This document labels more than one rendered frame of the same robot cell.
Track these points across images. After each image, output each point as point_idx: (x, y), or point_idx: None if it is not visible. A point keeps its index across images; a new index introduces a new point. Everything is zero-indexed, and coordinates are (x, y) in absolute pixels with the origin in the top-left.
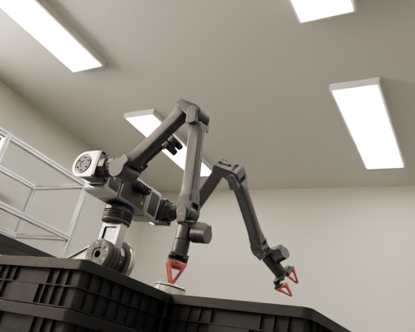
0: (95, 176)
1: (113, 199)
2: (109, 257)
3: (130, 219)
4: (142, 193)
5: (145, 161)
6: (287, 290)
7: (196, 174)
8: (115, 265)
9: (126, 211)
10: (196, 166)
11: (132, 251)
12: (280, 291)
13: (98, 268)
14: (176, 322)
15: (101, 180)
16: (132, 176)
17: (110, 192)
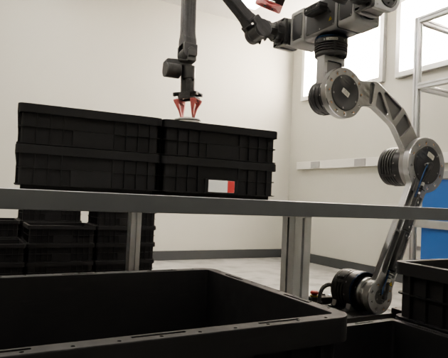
0: (274, 47)
1: (313, 42)
2: (308, 98)
3: (322, 45)
4: (322, 11)
5: (242, 15)
6: (262, 4)
7: (180, 21)
8: (317, 100)
9: (316, 42)
10: (180, 15)
11: (326, 75)
12: (275, 11)
13: None
14: None
15: (279, 45)
16: (254, 33)
17: (296, 43)
